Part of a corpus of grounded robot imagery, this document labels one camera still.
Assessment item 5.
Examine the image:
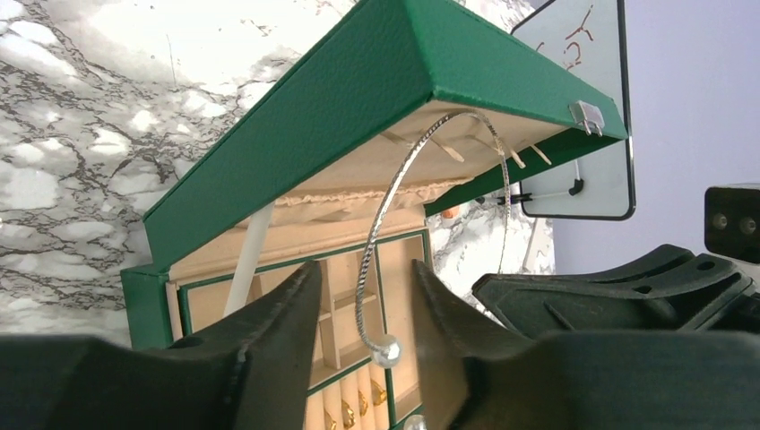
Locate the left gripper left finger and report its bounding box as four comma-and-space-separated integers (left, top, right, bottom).
1, 262, 322, 430

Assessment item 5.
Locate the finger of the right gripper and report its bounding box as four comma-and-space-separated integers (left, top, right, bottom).
553, 244, 695, 280
472, 254, 755, 339

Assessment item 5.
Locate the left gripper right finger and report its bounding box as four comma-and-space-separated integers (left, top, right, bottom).
411, 261, 759, 429

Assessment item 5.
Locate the silver bangle bracelet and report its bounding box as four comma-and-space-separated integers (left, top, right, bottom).
354, 110, 513, 430

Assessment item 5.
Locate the green jewelry box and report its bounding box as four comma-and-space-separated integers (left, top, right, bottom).
121, 1, 627, 429

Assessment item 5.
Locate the small whiteboard on stand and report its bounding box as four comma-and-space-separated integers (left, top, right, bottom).
512, 0, 635, 221

